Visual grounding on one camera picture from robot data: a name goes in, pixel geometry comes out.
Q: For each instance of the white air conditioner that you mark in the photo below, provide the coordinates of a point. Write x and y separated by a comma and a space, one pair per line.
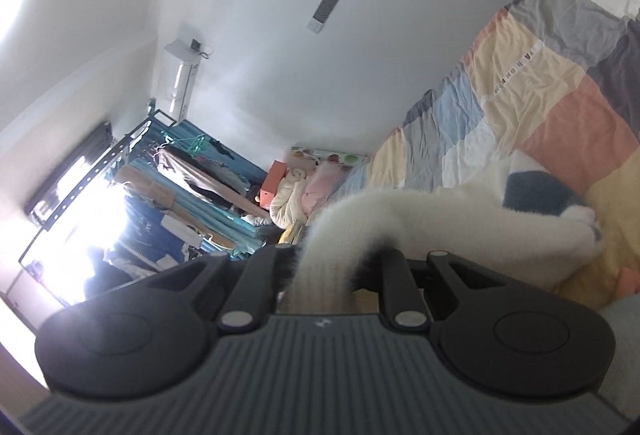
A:
181, 80

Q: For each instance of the tan hanging garment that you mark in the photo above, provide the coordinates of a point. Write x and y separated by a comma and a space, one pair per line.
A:
145, 187

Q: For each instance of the beige hanging garment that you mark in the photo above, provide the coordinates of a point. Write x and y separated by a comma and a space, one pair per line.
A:
200, 175

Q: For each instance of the cream bundled blanket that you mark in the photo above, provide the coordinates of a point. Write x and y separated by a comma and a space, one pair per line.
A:
290, 200

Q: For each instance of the cream fleece sweater blue stripes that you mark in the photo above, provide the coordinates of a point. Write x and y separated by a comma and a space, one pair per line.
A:
425, 215

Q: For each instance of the grey wall switch panel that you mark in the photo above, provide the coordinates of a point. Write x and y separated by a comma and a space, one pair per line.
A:
325, 10

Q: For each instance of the pink plush pillow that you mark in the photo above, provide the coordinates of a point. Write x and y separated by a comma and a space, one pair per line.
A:
325, 187

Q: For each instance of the green clothes hanger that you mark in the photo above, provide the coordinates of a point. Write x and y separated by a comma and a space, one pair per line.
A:
192, 147

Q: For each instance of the orange box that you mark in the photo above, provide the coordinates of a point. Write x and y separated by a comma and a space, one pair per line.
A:
272, 182

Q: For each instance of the black clothes rack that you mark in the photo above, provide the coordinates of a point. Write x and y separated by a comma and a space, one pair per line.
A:
85, 175

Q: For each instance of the dotted rolled mat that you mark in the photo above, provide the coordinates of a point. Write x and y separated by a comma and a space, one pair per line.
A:
330, 157

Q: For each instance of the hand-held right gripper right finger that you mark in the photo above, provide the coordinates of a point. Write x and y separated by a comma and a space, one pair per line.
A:
392, 270

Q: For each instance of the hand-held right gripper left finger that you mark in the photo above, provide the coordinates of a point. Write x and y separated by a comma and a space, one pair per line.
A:
270, 265

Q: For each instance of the blue and white jacket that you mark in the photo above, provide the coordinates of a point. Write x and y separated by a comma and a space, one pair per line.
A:
145, 225

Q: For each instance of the patchwork bed quilt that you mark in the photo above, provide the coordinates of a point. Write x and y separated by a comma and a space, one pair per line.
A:
550, 90

